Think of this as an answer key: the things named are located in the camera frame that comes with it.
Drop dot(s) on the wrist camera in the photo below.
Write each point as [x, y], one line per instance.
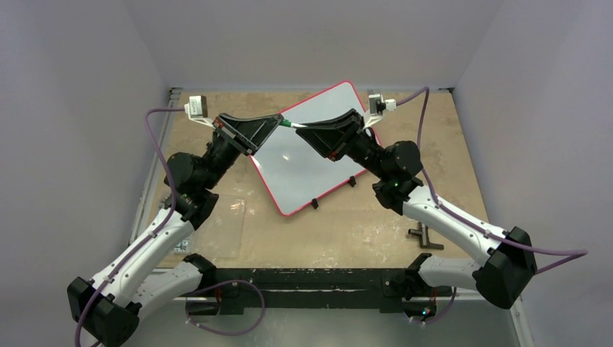
[378, 107]
[197, 111]

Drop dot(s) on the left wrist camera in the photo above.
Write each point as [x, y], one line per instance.
[197, 111]

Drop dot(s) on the black T-shaped tool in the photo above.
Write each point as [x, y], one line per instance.
[421, 231]

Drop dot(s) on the clear plastic screw box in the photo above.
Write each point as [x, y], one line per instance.
[220, 235]

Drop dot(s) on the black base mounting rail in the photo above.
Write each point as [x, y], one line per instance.
[388, 290]

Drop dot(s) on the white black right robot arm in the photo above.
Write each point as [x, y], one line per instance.
[500, 263]

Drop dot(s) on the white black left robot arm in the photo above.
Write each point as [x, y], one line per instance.
[109, 306]

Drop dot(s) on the pink framed whiteboard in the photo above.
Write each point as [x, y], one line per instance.
[292, 172]

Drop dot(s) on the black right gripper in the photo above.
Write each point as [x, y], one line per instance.
[345, 143]

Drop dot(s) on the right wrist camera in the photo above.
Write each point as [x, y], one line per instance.
[378, 107]

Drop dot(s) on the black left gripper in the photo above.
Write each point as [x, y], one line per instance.
[248, 136]

